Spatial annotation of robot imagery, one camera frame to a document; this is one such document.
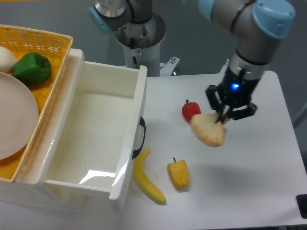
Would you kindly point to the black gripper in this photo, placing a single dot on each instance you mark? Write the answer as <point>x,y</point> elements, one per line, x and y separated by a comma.
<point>231,99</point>

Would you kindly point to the triangle bread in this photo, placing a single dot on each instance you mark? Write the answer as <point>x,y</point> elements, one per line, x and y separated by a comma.
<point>207,130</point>

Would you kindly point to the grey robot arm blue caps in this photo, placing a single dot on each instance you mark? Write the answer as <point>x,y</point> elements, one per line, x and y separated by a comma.
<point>259,25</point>

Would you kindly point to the open upper white drawer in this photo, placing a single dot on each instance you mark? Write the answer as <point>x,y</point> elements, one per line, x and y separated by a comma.
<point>93,155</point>

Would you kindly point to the red bell pepper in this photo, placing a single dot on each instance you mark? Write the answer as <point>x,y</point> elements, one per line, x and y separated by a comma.
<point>190,109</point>

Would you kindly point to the yellow bell pepper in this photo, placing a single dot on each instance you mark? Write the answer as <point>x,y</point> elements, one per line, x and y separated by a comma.
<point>178,173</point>

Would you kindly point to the yellow banana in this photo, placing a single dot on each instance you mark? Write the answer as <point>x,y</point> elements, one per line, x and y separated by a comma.
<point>143,181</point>

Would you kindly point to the black object at table edge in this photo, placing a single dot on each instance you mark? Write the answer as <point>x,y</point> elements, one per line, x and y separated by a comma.
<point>302,205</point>

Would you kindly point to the green bell pepper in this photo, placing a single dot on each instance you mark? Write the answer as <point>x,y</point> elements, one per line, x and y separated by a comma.
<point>32,69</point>

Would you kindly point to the beige round plate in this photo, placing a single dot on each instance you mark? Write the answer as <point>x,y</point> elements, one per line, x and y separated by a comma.
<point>18,115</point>

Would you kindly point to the yellow woven basket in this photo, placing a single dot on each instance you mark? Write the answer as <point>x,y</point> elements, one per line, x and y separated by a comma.
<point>54,46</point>

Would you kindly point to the white onion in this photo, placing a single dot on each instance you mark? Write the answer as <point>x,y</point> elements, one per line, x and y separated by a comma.
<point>7,60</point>

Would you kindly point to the white table bracket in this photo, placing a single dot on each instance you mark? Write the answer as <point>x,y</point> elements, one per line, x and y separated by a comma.
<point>224,67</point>

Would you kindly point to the black drawer handle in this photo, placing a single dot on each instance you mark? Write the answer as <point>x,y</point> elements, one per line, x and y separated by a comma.
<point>136,152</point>

